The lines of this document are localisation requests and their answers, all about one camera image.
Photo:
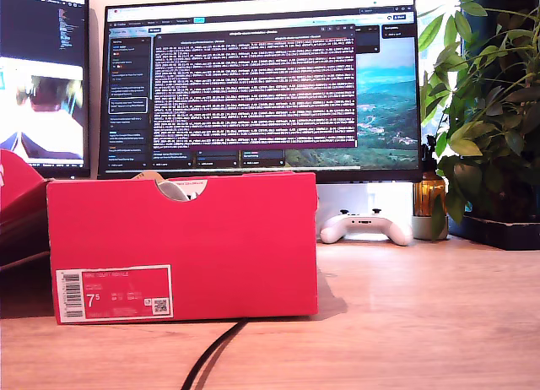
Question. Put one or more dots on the red shoebox lid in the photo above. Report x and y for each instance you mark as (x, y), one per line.
(17, 183)

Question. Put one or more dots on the red cardboard shoebox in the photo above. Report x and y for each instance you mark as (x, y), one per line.
(236, 246)

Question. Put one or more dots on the wide black computer monitor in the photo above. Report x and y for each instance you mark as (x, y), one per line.
(253, 90)

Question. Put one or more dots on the white game controller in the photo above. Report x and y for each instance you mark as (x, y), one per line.
(363, 227)

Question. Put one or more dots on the amber glass pump bottle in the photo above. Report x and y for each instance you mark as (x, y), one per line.
(428, 191)

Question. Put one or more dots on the small pale pot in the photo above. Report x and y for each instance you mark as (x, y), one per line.
(424, 227)

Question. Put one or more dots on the green leafy potted plant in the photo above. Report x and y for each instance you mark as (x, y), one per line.
(485, 111)

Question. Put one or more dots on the dark plant tray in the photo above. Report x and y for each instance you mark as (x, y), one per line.
(506, 234)

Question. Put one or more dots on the narrow black computer monitor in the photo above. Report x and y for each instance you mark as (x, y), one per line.
(42, 27)

